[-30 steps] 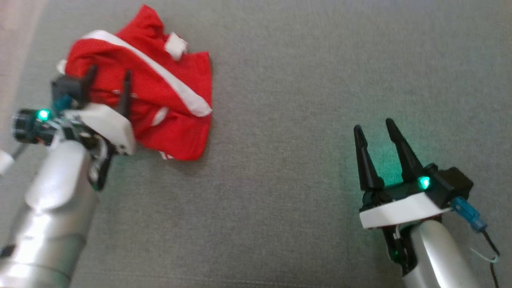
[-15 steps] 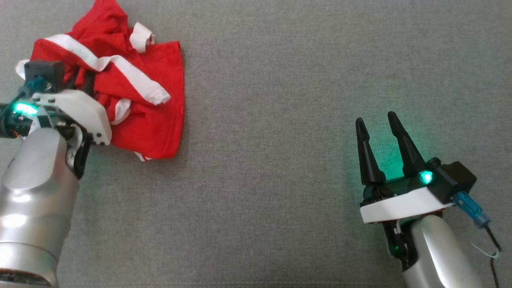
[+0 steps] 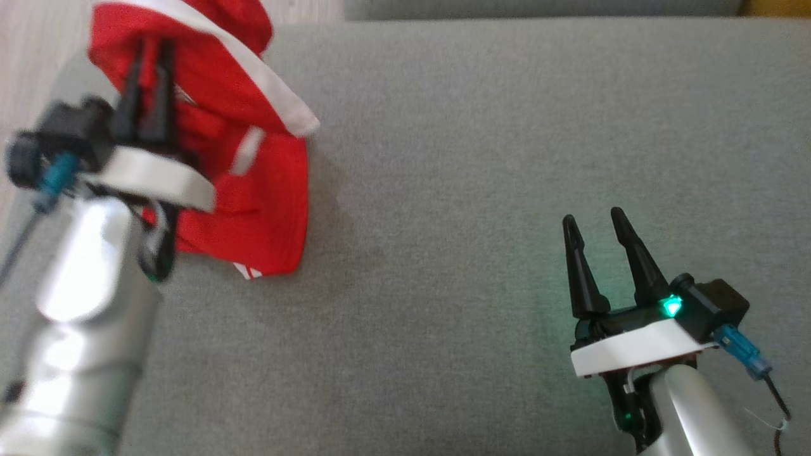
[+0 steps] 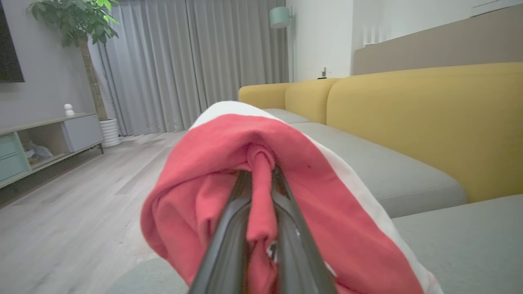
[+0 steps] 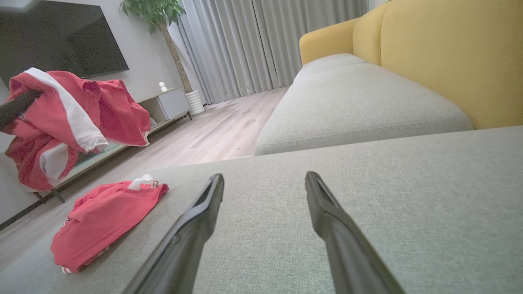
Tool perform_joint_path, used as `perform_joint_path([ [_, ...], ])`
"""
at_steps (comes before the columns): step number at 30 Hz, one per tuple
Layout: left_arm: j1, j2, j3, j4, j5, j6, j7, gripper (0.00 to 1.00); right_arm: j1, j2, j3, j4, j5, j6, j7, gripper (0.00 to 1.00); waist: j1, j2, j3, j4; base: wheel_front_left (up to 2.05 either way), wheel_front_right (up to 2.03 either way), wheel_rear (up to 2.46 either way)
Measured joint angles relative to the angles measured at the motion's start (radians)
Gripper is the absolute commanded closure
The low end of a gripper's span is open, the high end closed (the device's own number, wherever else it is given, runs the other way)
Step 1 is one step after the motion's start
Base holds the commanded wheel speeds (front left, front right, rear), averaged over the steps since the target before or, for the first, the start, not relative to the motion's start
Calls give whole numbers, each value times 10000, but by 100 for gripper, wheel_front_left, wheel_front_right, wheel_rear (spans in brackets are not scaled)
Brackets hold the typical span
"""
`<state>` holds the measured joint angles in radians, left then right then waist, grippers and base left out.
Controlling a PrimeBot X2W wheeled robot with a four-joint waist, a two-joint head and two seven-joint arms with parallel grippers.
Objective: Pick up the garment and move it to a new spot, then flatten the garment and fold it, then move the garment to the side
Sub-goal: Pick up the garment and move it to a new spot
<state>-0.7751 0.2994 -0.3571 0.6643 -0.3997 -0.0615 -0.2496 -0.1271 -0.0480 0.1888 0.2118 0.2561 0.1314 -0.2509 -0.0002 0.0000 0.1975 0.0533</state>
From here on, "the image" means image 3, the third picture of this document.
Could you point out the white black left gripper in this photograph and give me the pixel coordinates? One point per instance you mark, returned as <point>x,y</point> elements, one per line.
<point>152,177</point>

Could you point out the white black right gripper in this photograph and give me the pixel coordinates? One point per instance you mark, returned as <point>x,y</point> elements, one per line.
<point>633,348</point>

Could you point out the red shorts white waistband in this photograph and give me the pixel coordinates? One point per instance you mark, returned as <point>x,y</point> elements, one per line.
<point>253,209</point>

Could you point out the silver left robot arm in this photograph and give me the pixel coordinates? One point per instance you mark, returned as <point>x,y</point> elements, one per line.
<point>82,316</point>

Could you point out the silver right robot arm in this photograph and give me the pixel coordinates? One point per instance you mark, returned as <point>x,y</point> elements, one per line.
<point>690,418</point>

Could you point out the grey sofa back cushion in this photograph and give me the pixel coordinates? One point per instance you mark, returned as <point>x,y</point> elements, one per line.
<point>538,7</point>

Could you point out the yellow object behind sofa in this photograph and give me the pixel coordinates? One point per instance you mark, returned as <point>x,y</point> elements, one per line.
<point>776,6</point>

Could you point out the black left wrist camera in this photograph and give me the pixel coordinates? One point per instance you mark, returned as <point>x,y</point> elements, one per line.
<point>57,139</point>

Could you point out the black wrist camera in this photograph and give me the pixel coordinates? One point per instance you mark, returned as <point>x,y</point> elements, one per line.
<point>713,307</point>
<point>57,139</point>

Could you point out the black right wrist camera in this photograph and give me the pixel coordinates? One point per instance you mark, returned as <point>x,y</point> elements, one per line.
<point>713,307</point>

